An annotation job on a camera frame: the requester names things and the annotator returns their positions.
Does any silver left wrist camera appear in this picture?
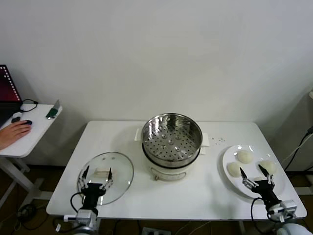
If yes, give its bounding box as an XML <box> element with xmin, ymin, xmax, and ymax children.
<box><xmin>64</xmin><ymin>210</ymin><xmax>98</xmax><ymax>225</ymax></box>

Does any person's bare hand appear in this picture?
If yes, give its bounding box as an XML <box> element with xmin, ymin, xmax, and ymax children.
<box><xmin>0</xmin><ymin>119</ymin><xmax>33</xmax><ymax>150</ymax></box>

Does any white electric cooker pot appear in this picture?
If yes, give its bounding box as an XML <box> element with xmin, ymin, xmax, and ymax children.
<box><xmin>142</xmin><ymin>144</ymin><xmax>207</xmax><ymax>181</ymax></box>

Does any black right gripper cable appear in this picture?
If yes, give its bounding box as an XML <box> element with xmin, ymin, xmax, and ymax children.
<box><xmin>251</xmin><ymin>197</ymin><xmax>267</xmax><ymax>223</ymax></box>

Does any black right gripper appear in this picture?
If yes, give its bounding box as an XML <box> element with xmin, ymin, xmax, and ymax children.
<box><xmin>239</xmin><ymin>164</ymin><xmax>282</xmax><ymax>208</ymax></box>

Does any grey floor power strip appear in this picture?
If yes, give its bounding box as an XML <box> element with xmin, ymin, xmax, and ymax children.
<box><xmin>141</xmin><ymin>227</ymin><xmax>172</xmax><ymax>235</ymax></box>

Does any white round plate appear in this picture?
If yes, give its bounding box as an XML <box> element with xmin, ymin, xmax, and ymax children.
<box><xmin>222</xmin><ymin>144</ymin><xmax>286</xmax><ymax>201</ymax></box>

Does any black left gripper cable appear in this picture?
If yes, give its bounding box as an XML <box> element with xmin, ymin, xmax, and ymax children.
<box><xmin>70</xmin><ymin>192</ymin><xmax>86</xmax><ymax>213</ymax></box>

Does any perforated steel steamer basket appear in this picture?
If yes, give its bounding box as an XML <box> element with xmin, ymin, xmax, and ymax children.
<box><xmin>134</xmin><ymin>113</ymin><xmax>211</xmax><ymax>165</ymax></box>

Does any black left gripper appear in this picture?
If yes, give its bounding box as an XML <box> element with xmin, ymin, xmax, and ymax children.
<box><xmin>77</xmin><ymin>165</ymin><xmax>114</xmax><ymax>209</ymax></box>

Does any white side table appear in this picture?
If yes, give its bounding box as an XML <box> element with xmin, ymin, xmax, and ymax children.
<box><xmin>0</xmin><ymin>104</ymin><xmax>63</xmax><ymax>209</ymax></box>

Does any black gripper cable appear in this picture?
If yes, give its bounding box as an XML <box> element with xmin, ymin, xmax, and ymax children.
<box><xmin>251</xmin><ymin>197</ymin><xmax>267</xmax><ymax>223</ymax></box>
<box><xmin>70</xmin><ymin>192</ymin><xmax>86</xmax><ymax>213</ymax></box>

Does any white floor socket with cables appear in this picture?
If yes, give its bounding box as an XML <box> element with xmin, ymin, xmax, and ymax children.
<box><xmin>17</xmin><ymin>204</ymin><xmax>37</xmax><ymax>222</ymax></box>

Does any black looped cable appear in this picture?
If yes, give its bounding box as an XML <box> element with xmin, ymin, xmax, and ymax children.
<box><xmin>20</xmin><ymin>98</ymin><xmax>39</xmax><ymax>113</ymax></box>

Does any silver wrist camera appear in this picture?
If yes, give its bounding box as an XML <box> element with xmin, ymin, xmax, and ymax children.
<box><xmin>268</xmin><ymin>199</ymin><xmax>298</xmax><ymax>222</ymax></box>
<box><xmin>64</xmin><ymin>210</ymin><xmax>98</xmax><ymax>225</ymax></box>

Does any glass pot lid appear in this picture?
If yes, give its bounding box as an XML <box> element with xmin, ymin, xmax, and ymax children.
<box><xmin>77</xmin><ymin>151</ymin><xmax>134</xmax><ymax>206</ymax></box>

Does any black laptop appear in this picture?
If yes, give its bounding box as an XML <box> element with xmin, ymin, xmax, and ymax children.
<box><xmin>0</xmin><ymin>65</ymin><xmax>22</xmax><ymax>128</ymax></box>

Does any white wall cable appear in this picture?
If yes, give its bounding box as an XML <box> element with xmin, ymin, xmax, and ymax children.
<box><xmin>281</xmin><ymin>137</ymin><xmax>311</xmax><ymax>165</ymax></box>

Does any green handled utility knife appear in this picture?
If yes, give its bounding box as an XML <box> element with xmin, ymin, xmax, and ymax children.
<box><xmin>45</xmin><ymin>99</ymin><xmax>61</xmax><ymax>120</ymax></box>

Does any black wall cable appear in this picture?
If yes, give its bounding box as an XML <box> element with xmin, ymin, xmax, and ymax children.
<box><xmin>281</xmin><ymin>126</ymin><xmax>313</xmax><ymax>172</ymax></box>

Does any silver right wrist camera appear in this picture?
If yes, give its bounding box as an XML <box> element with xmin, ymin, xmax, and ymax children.
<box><xmin>268</xmin><ymin>199</ymin><xmax>298</xmax><ymax>222</ymax></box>

